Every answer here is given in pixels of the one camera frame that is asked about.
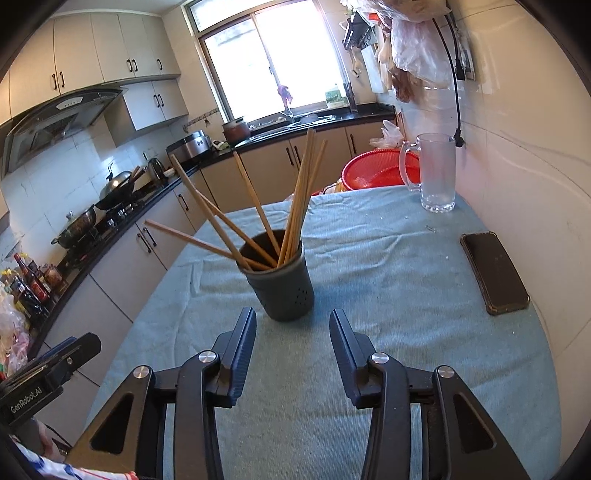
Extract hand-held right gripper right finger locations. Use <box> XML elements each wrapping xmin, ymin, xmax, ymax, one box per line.
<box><xmin>329</xmin><ymin>308</ymin><xmax>532</xmax><ymax>480</ymax></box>

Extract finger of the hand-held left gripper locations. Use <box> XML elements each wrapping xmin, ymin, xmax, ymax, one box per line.
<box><xmin>27</xmin><ymin>333</ymin><xmax>102</xmax><ymax>377</ymax></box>

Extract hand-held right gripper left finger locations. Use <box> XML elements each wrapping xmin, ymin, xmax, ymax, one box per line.
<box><xmin>67</xmin><ymin>306</ymin><xmax>258</xmax><ymax>480</ymax></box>

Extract grey chopstick holder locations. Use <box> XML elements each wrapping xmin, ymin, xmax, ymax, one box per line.
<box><xmin>236</xmin><ymin>231</ymin><xmax>315</xmax><ymax>323</ymax></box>

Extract bundle of wooden chopsticks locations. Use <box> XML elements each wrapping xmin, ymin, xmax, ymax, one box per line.
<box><xmin>144</xmin><ymin>128</ymin><xmax>328</xmax><ymax>272</ymax></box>

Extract clear plastic bag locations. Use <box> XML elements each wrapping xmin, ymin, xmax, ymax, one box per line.
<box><xmin>0</xmin><ymin>291</ymin><xmax>31</xmax><ymax>370</ymax></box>

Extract row of sauce bottles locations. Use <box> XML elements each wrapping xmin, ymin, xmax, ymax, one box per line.
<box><xmin>0</xmin><ymin>251</ymin><xmax>65</xmax><ymax>324</ymax></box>

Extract light blue tablecloth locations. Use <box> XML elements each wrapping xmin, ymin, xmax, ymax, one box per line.
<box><xmin>85</xmin><ymin>187</ymin><xmax>561</xmax><ymax>480</ymax></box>

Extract patterned clothing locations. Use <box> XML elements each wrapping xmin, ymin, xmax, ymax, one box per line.
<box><xmin>0</xmin><ymin>434</ymin><xmax>139</xmax><ymax>480</ymax></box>

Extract steel pot with glass lid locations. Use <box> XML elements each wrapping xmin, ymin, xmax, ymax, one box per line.
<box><xmin>51</xmin><ymin>209</ymin><xmax>100</xmax><ymax>250</ymax></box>

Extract gas stove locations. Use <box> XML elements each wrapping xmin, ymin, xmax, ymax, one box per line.
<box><xmin>60</xmin><ymin>194</ymin><xmax>158</xmax><ymax>259</ymax></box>

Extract black wok with lid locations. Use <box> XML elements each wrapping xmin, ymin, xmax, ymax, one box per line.
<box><xmin>95</xmin><ymin>164</ymin><xmax>148</xmax><ymax>210</ymax></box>

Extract black smartphone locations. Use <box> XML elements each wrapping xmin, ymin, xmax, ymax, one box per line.
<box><xmin>459</xmin><ymin>232</ymin><xmax>531</xmax><ymax>316</ymax></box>

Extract red plastic colander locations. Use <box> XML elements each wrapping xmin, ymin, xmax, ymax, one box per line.
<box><xmin>342</xmin><ymin>148</ymin><xmax>422</xmax><ymax>191</ymax></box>

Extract beige base cabinets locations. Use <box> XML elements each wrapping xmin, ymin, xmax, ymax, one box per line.
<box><xmin>28</xmin><ymin>122</ymin><xmax>398</xmax><ymax>393</ymax></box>

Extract clear glass mug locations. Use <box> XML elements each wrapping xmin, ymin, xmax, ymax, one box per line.
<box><xmin>398</xmin><ymin>133</ymin><xmax>458</xmax><ymax>214</ymax></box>

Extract silver rice cooker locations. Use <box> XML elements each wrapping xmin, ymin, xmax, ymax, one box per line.
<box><xmin>165</xmin><ymin>130</ymin><xmax>212</xmax><ymax>160</ymax></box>

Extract brown clay pot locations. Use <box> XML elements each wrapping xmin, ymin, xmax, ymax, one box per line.
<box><xmin>222</xmin><ymin>117</ymin><xmax>252</xmax><ymax>144</ymax></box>

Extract white plastic bag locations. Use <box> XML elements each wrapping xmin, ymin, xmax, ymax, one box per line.
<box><xmin>369</xmin><ymin>120</ymin><xmax>404</xmax><ymax>149</ymax></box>

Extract range hood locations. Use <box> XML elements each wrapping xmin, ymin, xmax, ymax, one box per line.
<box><xmin>2</xmin><ymin>85</ymin><xmax>129</xmax><ymax>174</ymax></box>

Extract steel kitchen sink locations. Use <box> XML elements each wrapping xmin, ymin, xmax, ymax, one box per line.
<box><xmin>249</xmin><ymin>113</ymin><xmax>338</xmax><ymax>139</ymax></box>

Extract hanging bag of brown food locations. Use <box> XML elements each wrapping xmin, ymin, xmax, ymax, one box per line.
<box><xmin>392</xmin><ymin>69</ymin><xmax>423</xmax><ymax>103</ymax></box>

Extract white cutting board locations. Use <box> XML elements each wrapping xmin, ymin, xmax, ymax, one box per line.
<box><xmin>360</xmin><ymin>44</ymin><xmax>386</xmax><ymax>93</ymax></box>

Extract kitchen window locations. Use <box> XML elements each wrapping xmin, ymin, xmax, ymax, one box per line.
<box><xmin>182</xmin><ymin>0</ymin><xmax>356</xmax><ymax>123</ymax></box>

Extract beige upper cabinets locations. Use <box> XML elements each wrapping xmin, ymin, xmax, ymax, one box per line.
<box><xmin>0</xmin><ymin>11</ymin><xmax>182</xmax><ymax>125</ymax></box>

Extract hanging translucent plastic bag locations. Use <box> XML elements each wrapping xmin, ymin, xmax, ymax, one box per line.
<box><xmin>390</xmin><ymin>14</ymin><xmax>455</xmax><ymax>90</ymax></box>

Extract wall hook rail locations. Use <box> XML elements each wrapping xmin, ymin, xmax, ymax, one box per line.
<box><xmin>187</xmin><ymin>108</ymin><xmax>220</xmax><ymax>127</ymax></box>

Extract long black power cable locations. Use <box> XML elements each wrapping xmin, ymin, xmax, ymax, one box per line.
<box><xmin>431</xmin><ymin>16</ymin><xmax>466</xmax><ymax>148</ymax></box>

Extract small beige wall cabinet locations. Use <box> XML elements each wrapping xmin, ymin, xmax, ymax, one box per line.
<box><xmin>105</xmin><ymin>78</ymin><xmax>190</xmax><ymax>147</ymax></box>

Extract short black power cable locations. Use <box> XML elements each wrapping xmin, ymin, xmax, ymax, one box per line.
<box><xmin>448</xmin><ymin>16</ymin><xmax>466</xmax><ymax>80</ymax></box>

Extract wall socket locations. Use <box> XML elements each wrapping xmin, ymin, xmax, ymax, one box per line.
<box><xmin>455</xmin><ymin>28</ymin><xmax>476</xmax><ymax>81</ymax></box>

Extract black wall rack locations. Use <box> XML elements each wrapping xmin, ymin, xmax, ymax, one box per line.
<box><xmin>342</xmin><ymin>11</ymin><xmax>374</xmax><ymax>51</ymax></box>

